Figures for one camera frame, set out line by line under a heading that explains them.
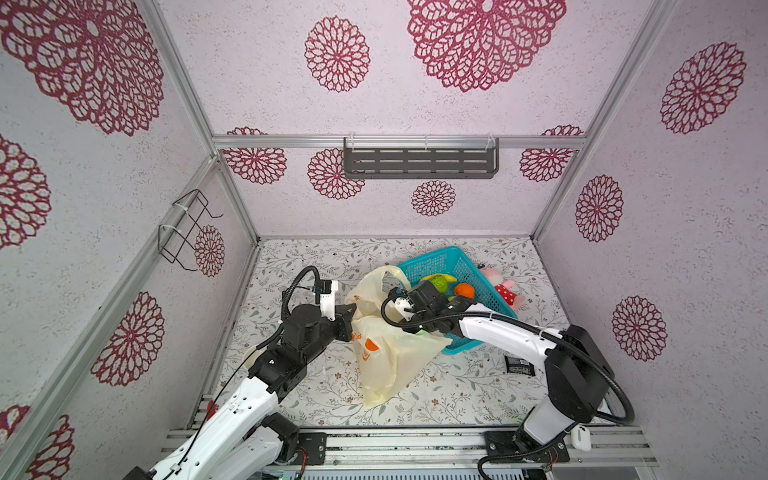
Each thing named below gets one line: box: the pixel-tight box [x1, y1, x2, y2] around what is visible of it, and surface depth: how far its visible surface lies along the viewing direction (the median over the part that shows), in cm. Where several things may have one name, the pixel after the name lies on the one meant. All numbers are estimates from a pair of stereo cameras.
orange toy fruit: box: [454, 283, 475, 300], surface depth 101 cm
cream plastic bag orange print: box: [345, 265, 453, 408], surface depth 74 cm
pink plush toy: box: [477, 264, 526, 310], surface depth 99 cm
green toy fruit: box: [431, 275, 448, 294], surface depth 102 cm
